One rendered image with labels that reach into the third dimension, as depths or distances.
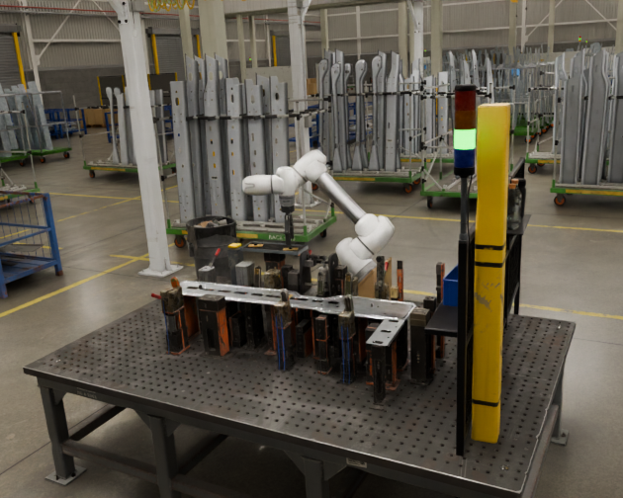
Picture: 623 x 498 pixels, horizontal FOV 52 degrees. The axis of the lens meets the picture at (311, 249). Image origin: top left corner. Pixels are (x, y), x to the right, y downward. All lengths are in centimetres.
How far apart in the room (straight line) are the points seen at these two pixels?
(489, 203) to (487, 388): 73
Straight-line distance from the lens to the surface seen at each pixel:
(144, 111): 701
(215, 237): 616
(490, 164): 232
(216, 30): 1088
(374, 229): 391
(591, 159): 977
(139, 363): 354
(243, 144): 793
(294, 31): 982
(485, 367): 256
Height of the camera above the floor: 218
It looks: 16 degrees down
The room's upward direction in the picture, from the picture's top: 3 degrees counter-clockwise
